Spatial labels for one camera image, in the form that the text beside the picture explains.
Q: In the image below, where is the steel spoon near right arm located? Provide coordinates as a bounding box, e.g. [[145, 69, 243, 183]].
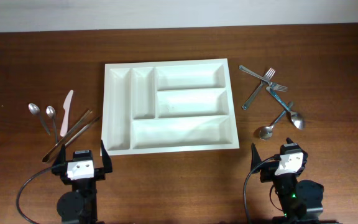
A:
[[259, 110, 287, 141]]

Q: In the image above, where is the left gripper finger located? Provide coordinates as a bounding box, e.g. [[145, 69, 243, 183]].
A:
[[101, 140, 112, 173], [54, 144, 66, 166]]

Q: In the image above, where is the small steel teaspoon inner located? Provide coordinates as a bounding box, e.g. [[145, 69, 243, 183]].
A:
[[46, 106, 58, 144]]

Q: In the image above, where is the white plastic cutlery tray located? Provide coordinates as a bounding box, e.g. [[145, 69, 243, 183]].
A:
[[101, 58, 239, 156]]

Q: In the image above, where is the steel fork crosswise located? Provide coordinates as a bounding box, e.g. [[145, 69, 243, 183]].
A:
[[239, 65, 288, 92]]

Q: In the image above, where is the large steel spoon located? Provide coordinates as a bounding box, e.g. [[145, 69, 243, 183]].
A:
[[266, 86, 305, 129]]

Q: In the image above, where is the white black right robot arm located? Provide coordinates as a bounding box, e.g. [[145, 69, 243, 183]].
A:
[[250, 138, 324, 223]]

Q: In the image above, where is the steel fork with long handle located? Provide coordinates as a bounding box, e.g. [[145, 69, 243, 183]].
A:
[[242, 68, 275, 110]]

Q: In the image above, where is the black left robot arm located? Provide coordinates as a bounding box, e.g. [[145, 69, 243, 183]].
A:
[[52, 143, 112, 223]]

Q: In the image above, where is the small steel teaspoon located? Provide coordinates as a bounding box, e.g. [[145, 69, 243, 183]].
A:
[[28, 103, 50, 135], [46, 106, 58, 144]]

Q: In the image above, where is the small steel teaspoon outer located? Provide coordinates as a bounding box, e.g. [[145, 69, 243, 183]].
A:
[[28, 103, 50, 135]]

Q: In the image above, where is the pink plastic knife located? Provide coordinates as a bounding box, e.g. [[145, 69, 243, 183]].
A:
[[60, 90, 74, 137]]

